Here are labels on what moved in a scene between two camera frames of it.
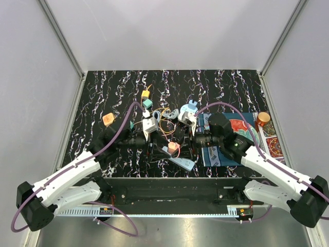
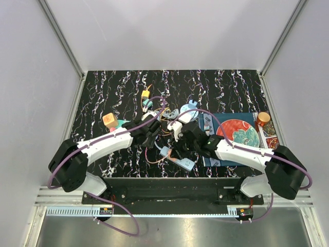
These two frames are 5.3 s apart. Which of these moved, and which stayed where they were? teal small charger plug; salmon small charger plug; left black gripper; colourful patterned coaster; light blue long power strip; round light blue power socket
Moved: left black gripper; salmon small charger plug
Stayed: light blue long power strip; colourful patterned coaster; teal small charger plug; round light blue power socket
